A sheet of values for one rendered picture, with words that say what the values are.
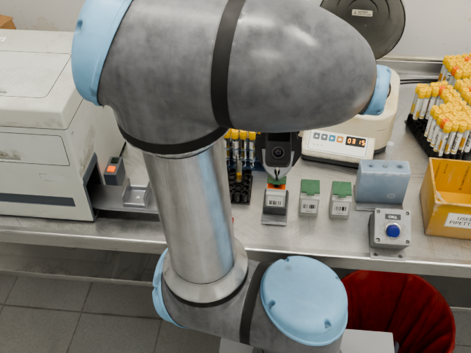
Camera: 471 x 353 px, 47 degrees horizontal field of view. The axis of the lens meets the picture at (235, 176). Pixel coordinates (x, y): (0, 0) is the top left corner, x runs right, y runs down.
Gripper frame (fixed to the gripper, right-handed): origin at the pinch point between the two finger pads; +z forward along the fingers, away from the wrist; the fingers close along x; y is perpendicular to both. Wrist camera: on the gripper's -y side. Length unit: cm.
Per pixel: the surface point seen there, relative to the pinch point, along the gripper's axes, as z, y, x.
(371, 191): 5.8, 3.9, -19.9
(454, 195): 9.6, 8.6, -38.7
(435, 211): 2.8, -3.1, -31.5
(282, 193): 3.3, -1.3, -1.3
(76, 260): 71, 25, 67
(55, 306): 98, 23, 81
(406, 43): 1, 58, -31
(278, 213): 8.3, -2.2, -0.8
